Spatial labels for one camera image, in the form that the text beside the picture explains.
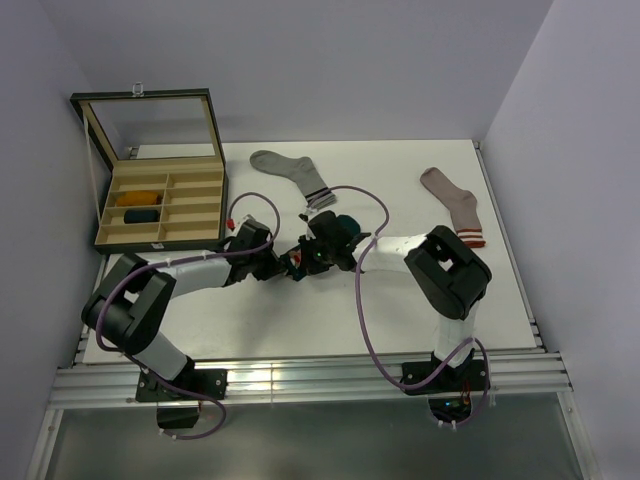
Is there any dark green reindeer sock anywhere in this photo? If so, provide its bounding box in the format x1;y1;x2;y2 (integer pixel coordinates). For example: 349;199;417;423
279;213;362;281

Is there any navy santa sock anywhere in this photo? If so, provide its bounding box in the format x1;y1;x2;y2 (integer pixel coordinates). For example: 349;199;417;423
123;209;160;225

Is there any mustard yellow sock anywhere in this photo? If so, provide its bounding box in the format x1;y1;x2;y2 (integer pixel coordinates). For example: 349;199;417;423
115;191;162;208

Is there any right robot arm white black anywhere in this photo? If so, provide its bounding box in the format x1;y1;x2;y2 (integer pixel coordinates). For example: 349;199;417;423
283;211;492;390

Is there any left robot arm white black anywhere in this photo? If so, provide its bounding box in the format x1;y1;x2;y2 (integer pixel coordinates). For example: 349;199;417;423
81;216;283;399

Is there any grey striped sock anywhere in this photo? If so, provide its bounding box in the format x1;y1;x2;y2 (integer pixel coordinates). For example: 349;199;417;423
249;150;337;210

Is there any black compartment box beige lining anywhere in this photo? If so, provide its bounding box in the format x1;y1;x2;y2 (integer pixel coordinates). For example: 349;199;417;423
70;83;228;254

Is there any taupe sock red cuff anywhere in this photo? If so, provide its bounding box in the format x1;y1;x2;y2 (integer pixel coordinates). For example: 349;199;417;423
420;167;486;249

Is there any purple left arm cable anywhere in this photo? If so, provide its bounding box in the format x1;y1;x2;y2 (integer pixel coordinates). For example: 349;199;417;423
94;192;281;441

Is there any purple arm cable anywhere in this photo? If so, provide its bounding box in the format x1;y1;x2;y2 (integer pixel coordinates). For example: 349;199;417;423
94;192;281;441
307;184;494;430

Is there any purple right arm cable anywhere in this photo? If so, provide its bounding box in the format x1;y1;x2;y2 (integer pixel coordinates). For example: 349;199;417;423
307;184;494;430

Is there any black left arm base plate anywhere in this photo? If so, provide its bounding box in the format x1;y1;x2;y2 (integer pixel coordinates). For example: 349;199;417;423
135;369;227;403

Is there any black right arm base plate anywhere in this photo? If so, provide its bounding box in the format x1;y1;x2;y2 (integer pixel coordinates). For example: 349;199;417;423
401;360;491;396

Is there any aluminium rail frame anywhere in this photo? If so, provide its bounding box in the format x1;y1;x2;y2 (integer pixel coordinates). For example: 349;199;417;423
28;140;600;479

